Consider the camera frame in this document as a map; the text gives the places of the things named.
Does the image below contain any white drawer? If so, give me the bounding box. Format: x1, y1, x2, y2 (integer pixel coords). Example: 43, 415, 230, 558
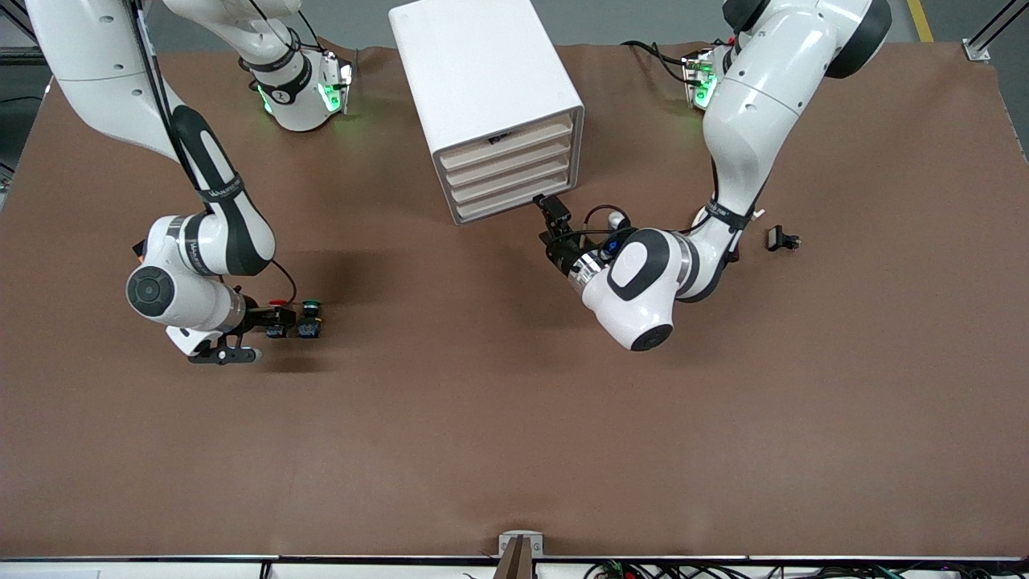
440, 114, 575, 171
454, 177, 577, 225
449, 158, 576, 205
445, 137, 576, 187

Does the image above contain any white drawer cabinet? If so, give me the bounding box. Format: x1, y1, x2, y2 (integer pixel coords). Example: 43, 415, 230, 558
389, 0, 585, 226

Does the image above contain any brown table cover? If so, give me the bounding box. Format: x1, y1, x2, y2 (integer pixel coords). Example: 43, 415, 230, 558
0, 42, 1029, 559

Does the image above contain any metal edge bracket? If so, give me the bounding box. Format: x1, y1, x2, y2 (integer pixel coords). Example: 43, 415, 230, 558
498, 531, 544, 560

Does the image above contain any brown post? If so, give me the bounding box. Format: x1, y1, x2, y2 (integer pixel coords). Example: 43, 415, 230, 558
493, 537, 534, 579

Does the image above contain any bundle of cables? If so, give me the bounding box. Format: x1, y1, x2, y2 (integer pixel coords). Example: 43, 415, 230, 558
583, 561, 998, 579

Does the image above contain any aluminium frame profile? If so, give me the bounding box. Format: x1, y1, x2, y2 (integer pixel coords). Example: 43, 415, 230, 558
963, 0, 1029, 62

